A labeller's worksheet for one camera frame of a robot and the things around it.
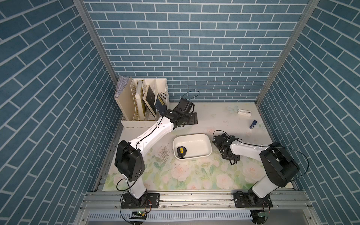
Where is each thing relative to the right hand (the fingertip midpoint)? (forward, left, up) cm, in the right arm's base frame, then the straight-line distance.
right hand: (232, 156), depth 91 cm
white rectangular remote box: (+39, -13, +3) cm, 41 cm away
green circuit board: (-36, +52, -2) cm, 63 cm away
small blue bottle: (+22, -16, +9) cm, 29 cm away
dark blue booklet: (+32, +53, +13) cm, 63 cm away
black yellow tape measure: (-1, +33, +4) cm, 34 cm away
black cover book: (+30, +59, +19) cm, 69 cm away
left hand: (+12, +25, +22) cm, 36 cm away
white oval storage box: (+6, +23, +1) cm, 24 cm away
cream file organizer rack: (+21, +72, +22) cm, 78 cm away
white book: (+22, +62, +27) cm, 71 cm away
